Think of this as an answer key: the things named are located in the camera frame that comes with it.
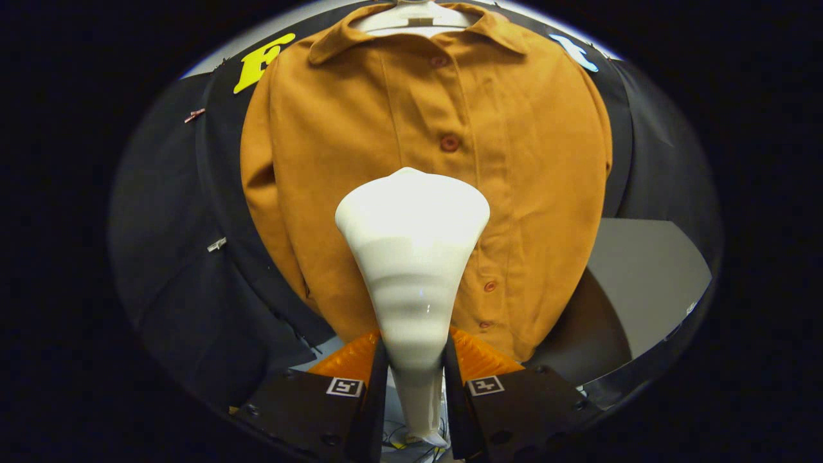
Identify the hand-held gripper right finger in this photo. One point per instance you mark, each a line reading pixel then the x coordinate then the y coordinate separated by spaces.
pixel 454 399

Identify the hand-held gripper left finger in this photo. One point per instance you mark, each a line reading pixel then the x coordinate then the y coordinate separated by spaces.
pixel 375 399

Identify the orange button shirt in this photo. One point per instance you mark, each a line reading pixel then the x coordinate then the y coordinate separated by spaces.
pixel 360 128

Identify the silver clip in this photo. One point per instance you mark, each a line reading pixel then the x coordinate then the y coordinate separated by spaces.
pixel 217 244

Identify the grey table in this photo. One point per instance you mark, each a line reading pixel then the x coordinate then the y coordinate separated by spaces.
pixel 643 276

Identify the black backdrop cloth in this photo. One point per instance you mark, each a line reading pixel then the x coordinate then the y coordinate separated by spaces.
pixel 173 270

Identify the pink clip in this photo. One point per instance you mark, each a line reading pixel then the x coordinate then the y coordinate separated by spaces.
pixel 194 116

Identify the white mannequin torso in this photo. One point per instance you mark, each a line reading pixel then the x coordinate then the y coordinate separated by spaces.
pixel 411 16

